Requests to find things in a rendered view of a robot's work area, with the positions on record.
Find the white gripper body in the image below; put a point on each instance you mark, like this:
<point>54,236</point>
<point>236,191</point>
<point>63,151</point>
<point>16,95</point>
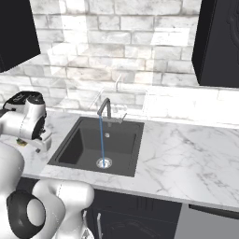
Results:
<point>43,143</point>

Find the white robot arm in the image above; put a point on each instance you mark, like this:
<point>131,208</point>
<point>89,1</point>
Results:
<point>18,124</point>

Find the green and yellow sponge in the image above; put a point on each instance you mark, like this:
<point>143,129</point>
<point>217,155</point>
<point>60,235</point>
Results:
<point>21,142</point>

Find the black sink basin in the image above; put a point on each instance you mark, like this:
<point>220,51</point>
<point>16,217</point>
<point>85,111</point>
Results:
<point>93,146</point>

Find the blue water stream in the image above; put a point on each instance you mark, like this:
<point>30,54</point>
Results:
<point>101,140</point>

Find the grey sink tap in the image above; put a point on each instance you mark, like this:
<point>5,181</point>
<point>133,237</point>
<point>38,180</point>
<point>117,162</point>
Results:
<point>107,105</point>

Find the grey dishwasher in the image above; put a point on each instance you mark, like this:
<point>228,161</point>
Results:
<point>208,225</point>

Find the black wall cupboard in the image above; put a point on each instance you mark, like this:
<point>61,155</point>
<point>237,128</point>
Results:
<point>15,31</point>
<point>217,43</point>

